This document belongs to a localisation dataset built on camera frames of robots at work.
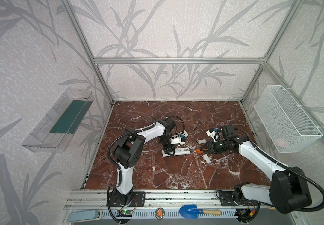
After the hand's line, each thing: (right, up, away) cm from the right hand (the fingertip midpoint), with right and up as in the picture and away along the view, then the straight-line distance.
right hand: (202, 145), depth 83 cm
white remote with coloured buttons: (-13, -5, +6) cm, 16 cm away
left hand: (-18, -3, +7) cm, 19 cm away
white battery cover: (+2, -1, +13) cm, 13 cm away
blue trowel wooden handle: (-8, -31, -12) cm, 34 cm away
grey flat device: (-60, -30, -17) cm, 69 cm away
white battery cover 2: (+3, -9, +6) cm, 11 cm away
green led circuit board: (-43, -33, -11) cm, 55 cm away
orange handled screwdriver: (-2, -3, -1) cm, 4 cm away
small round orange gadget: (-25, -31, -13) cm, 42 cm away
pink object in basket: (+38, +4, -10) cm, 40 cm away
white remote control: (-9, +4, +16) cm, 19 cm away
